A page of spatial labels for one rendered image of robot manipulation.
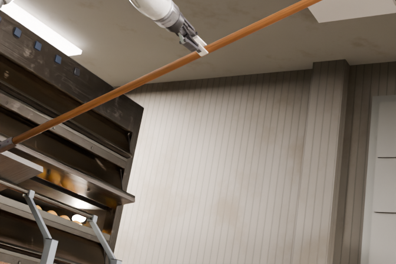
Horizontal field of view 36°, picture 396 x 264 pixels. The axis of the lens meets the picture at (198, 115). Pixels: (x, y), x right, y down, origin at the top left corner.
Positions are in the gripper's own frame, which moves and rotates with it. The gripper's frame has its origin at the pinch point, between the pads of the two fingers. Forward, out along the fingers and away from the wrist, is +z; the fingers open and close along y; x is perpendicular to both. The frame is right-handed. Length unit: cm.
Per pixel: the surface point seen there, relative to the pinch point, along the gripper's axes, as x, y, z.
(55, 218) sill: -151, -10, 97
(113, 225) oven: -148, -18, 150
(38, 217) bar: -111, 19, 39
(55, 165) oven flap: -128, -27, 72
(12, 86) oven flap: -126, -61, 38
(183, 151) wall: -174, -148, 319
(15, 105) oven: -133, -56, 47
